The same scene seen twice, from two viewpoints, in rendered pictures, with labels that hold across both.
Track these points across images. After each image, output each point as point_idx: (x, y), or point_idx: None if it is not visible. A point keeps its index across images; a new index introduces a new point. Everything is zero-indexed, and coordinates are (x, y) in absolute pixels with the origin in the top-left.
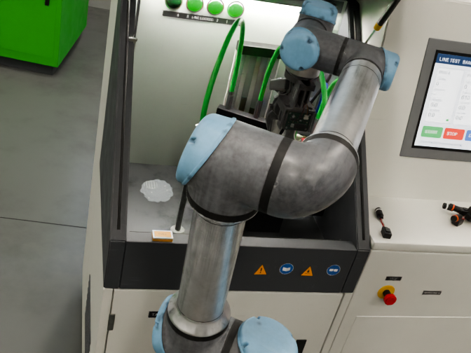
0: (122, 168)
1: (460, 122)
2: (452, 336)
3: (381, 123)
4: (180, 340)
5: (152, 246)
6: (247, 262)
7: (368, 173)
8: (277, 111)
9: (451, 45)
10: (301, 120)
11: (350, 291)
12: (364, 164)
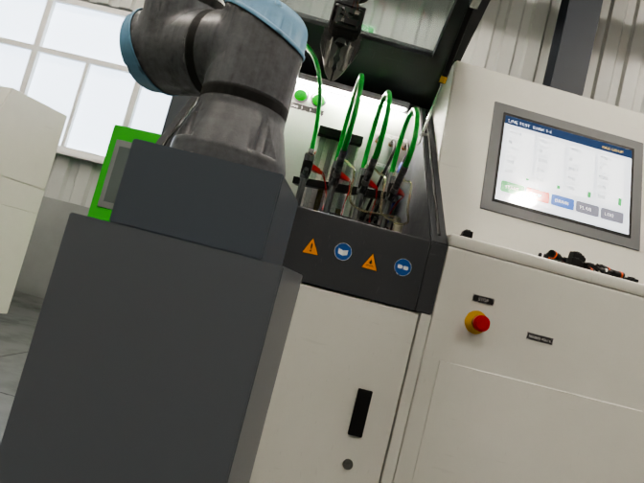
0: (176, 127)
1: (541, 184)
2: (586, 437)
3: (456, 171)
4: (151, 0)
5: None
6: (294, 230)
7: (447, 219)
8: (332, 29)
9: (518, 110)
10: (352, 17)
11: (427, 310)
12: (437, 187)
